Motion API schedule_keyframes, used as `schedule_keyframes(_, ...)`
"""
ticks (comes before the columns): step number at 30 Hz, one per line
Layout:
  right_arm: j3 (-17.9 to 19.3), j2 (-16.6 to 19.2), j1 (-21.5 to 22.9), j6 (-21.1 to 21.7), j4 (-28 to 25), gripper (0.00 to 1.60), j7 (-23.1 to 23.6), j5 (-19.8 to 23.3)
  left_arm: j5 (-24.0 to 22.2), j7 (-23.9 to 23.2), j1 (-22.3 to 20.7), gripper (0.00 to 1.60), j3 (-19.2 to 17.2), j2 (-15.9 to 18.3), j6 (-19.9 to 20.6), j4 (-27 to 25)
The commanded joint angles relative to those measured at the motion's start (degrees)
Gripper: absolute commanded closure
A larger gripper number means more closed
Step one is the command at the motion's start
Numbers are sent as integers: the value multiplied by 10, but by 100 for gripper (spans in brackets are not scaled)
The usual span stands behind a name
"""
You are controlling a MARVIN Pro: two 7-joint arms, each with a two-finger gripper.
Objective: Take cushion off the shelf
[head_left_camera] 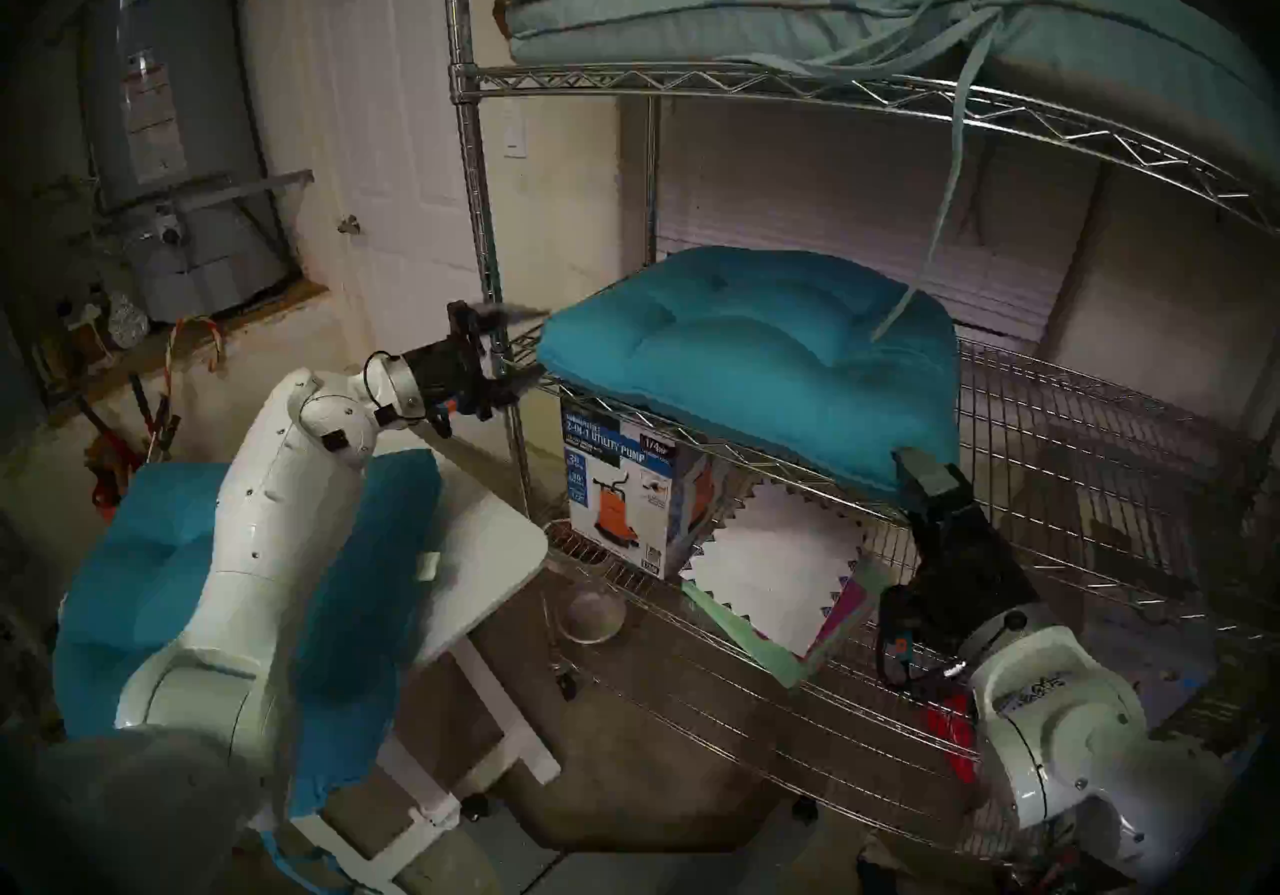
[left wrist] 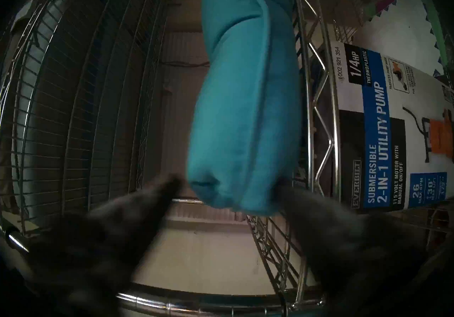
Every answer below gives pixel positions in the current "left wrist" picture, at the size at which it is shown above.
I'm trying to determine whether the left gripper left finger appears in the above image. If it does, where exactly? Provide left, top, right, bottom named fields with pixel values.
left=28, top=175, right=183, bottom=317

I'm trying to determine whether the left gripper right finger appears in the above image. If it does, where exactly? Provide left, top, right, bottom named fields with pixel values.
left=280, top=185, right=426, bottom=317

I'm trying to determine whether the teal tufted seat cushion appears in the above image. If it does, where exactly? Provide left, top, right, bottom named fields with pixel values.
left=186, top=0, right=304, bottom=216

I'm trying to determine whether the light blue cushion with ties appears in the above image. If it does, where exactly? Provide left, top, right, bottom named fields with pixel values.
left=11, top=0, right=75, bottom=221

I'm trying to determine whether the blue utility pump box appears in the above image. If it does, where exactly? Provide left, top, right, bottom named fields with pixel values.
left=333, top=42, right=454, bottom=214

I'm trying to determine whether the white zigzag edged paper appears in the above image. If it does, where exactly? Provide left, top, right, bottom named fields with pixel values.
left=355, top=0, right=444, bottom=76

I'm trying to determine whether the chrome wire shelf rack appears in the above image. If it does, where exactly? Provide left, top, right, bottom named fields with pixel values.
left=0, top=0, right=454, bottom=317

